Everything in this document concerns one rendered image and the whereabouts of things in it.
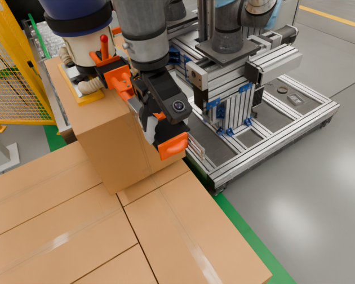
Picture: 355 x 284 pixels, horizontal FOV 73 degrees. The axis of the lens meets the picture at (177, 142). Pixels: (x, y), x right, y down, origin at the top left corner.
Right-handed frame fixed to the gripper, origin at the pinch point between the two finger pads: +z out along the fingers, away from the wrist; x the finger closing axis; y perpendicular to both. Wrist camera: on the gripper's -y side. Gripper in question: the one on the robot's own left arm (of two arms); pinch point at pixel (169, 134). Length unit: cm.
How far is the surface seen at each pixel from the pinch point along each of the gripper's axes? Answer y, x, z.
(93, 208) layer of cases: 37, 33, 66
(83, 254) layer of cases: 18, 44, 66
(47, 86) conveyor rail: 156, 30, 62
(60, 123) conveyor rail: 106, 31, 62
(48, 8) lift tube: 55, 9, -16
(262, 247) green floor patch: -15, -41, 120
